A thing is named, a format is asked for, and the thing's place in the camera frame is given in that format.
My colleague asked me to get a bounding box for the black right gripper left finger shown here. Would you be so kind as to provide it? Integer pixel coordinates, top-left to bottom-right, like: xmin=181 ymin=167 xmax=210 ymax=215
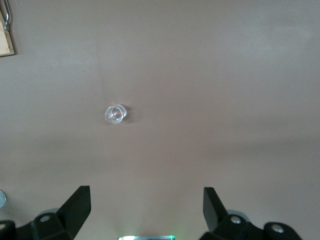
xmin=0 ymin=185 xmax=91 ymax=240

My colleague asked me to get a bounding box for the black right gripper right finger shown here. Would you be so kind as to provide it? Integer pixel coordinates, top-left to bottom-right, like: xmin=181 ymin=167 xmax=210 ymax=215
xmin=199 ymin=187 xmax=302 ymax=240

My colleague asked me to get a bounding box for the small clear glass cup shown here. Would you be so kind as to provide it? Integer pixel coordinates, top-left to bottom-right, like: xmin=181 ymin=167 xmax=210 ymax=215
xmin=104 ymin=104 xmax=128 ymax=125

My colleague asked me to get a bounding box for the brown table cover cloth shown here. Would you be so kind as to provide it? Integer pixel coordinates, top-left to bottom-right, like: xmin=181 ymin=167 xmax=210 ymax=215
xmin=0 ymin=0 xmax=320 ymax=240

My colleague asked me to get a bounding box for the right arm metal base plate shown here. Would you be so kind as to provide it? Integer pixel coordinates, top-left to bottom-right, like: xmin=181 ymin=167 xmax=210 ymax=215
xmin=117 ymin=234 xmax=176 ymax=240

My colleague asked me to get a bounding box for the wooden cutting board with handle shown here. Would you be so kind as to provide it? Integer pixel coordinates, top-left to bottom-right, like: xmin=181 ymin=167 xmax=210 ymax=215
xmin=0 ymin=0 xmax=16 ymax=58

